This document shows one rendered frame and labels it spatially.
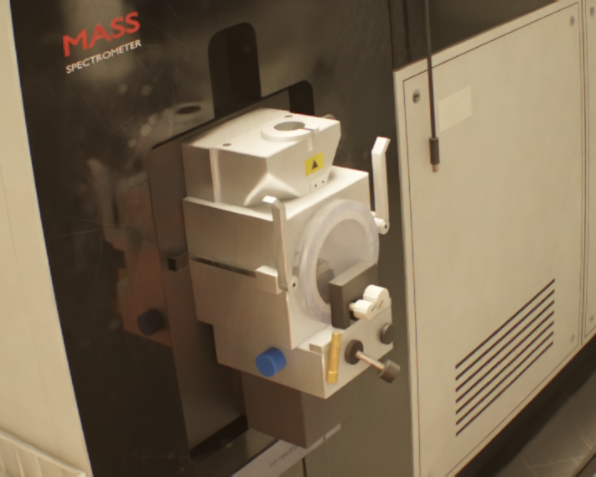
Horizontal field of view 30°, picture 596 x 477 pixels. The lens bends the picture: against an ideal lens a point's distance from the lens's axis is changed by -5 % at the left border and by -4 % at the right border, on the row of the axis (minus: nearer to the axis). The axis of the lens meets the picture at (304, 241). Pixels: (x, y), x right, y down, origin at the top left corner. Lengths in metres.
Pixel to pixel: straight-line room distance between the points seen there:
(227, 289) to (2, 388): 0.18
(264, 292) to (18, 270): 0.17
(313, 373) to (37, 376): 0.19
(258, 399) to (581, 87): 0.63
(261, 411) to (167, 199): 0.19
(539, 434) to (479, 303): 0.30
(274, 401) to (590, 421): 0.68
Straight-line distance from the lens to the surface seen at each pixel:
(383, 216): 0.85
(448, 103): 1.08
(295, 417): 0.88
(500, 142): 1.18
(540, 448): 1.43
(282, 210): 0.75
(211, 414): 0.91
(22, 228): 0.74
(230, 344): 0.86
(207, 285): 0.84
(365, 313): 0.80
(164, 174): 0.81
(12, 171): 0.72
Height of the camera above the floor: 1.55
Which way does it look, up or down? 24 degrees down
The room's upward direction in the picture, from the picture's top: 5 degrees counter-clockwise
